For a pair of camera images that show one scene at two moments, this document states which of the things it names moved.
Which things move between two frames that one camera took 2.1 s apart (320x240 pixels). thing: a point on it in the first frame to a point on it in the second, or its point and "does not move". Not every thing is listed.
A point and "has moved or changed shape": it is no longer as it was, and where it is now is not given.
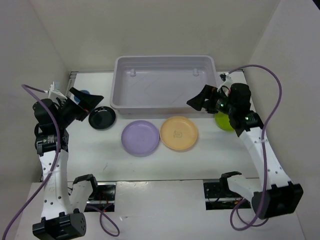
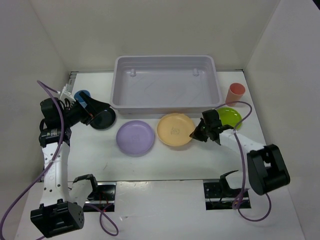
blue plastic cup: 77,100 does not move
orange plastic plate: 178,133 has moved or changed shape
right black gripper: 208,92 to 196,134
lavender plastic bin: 156,85 does not move
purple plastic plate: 139,138 has moved or changed shape
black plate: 102,118 does not move
